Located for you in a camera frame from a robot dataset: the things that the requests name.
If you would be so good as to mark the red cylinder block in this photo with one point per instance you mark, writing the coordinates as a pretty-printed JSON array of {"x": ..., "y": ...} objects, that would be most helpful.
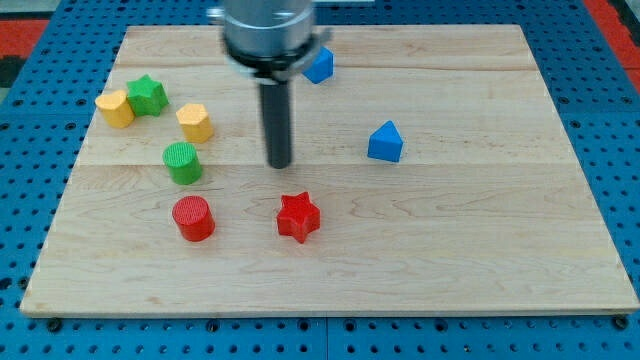
[{"x": 193, "y": 217}]

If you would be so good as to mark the yellow heart block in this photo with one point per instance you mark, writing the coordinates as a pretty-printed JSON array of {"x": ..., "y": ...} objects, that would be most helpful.
[{"x": 115, "y": 109}]

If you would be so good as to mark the green cylinder block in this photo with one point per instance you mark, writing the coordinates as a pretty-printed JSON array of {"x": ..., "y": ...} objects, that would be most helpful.
[{"x": 182, "y": 162}]

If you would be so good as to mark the wooden board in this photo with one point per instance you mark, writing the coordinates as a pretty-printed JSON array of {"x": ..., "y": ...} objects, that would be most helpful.
[{"x": 487, "y": 213}]

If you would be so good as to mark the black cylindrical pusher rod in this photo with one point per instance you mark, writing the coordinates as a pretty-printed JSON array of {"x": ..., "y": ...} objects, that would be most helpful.
[{"x": 276, "y": 121}]

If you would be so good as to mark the green star block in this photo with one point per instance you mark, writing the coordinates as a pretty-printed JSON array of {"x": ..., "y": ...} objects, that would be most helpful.
[{"x": 146, "y": 96}]

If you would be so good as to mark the blue triangle block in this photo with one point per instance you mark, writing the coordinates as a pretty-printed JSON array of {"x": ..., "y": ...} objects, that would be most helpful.
[{"x": 386, "y": 143}]

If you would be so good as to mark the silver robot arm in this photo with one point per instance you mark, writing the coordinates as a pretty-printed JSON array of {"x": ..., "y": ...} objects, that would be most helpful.
[{"x": 271, "y": 42}]

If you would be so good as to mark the blue pentagon block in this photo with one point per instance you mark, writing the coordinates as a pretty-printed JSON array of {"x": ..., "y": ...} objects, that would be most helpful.
[{"x": 322, "y": 68}]

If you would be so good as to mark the red star block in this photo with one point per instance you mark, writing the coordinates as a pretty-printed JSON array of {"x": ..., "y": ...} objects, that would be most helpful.
[{"x": 298, "y": 217}]

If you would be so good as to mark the yellow hexagon block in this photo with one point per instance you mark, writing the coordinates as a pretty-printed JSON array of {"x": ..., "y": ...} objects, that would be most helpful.
[{"x": 195, "y": 123}]

